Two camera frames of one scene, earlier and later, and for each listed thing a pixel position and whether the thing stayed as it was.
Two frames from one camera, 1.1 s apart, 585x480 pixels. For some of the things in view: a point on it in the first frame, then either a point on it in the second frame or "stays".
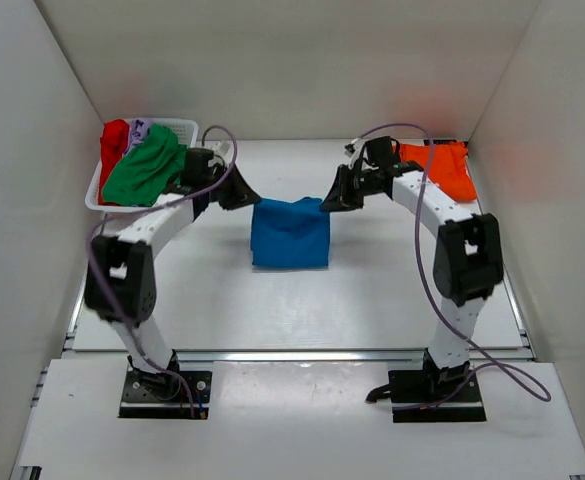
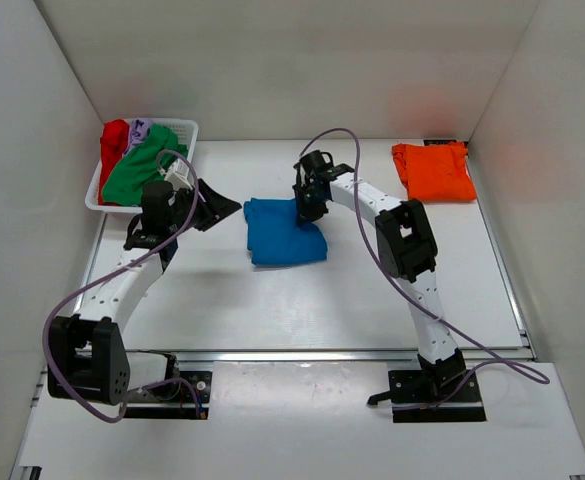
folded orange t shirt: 448,167 stays
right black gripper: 340,197 -> 307,215
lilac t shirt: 138,131 stays
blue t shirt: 290,234 stays
